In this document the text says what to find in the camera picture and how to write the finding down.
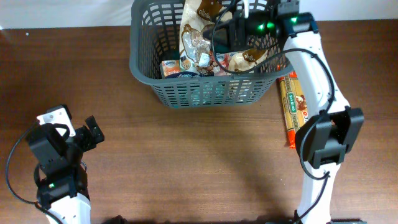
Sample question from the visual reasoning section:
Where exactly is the San Remo spaghetti pack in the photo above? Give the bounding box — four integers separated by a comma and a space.
277, 71, 308, 149

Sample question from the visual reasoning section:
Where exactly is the coconut pouch beige brown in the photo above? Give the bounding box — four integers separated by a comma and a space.
228, 48, 268, 72

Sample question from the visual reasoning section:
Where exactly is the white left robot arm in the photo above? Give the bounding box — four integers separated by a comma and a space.
25, 116, 104, 223

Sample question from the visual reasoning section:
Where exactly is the mushroom pouch beige brown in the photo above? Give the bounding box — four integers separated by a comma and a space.
179, 0, 226, 76

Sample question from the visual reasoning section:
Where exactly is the Kleenex tissue multipack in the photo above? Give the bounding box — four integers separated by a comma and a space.
160, 53, 229, 79

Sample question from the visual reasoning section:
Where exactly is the grey plastic basket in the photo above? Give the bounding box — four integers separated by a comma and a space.
129, 0, 293, 108

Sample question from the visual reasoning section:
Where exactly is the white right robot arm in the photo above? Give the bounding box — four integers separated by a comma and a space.
204, 1, 364, 223

